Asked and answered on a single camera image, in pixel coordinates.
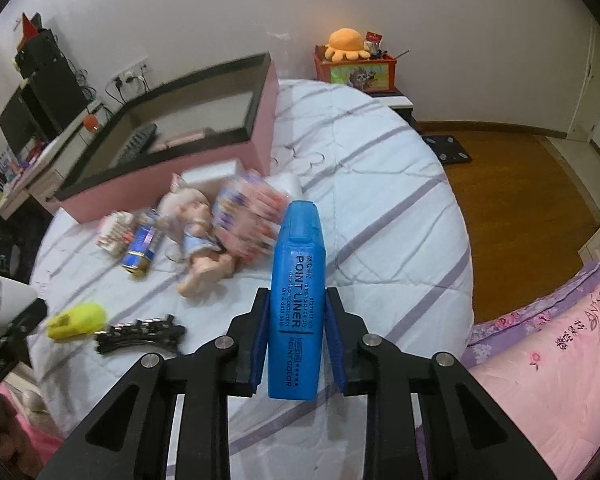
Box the black box with red top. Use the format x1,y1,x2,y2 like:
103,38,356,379
15,12,76,78

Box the pink floral quilt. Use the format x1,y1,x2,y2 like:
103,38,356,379
415,252,600,480

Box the pink pig doll figure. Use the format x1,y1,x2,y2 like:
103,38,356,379
157,172,241,298

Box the yellow highlighter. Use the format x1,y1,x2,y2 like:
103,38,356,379
46,302,107,343

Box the white desk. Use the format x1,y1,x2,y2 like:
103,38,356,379
0,100,106,221

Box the blue highlighter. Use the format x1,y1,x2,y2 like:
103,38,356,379
267,200,326,402

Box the black remote control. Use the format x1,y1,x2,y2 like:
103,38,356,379
111,123,158,167

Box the pink white block toy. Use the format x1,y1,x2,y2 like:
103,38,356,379
95,211,136,258

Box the orange octopus plush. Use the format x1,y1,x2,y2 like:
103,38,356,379
325,27,372,63

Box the wall power outlet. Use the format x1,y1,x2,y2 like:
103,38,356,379
112,62,148,86

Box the black bathroom scale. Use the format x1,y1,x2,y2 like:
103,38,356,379
421,131,473,166

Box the black power cables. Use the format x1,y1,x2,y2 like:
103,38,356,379
77,67,126,106

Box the dark blue gold tin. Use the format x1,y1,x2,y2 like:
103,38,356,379
120,210,163,278

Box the black white side table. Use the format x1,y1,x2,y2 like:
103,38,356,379
367,87,416,123

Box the red toy box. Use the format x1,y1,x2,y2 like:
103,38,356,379
314,45,398,95

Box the black hair clip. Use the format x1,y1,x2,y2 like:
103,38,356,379
94,314,187,356

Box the pink storage box black rim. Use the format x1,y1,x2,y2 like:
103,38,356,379
54,51,280,224

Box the pink cloth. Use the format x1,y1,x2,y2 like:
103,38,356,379
0,380,66,466

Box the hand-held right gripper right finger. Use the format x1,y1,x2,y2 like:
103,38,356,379
326,287,558,480

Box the tall black speaker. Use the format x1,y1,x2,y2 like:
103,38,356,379
22,67,88,133

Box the white door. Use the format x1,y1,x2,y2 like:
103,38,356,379
567,15,600,143

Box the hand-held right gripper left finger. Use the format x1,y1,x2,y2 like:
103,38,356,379
37,287,271,480

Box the pink patterned ring toy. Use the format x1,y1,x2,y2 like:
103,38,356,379
212,170,288,266

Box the white plastic bottle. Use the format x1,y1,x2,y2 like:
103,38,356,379
180,159,243,191

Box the white charger adapter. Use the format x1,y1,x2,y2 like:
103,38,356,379
275,172,303,201

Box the black monitor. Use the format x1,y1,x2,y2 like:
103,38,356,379
0,85,46,156

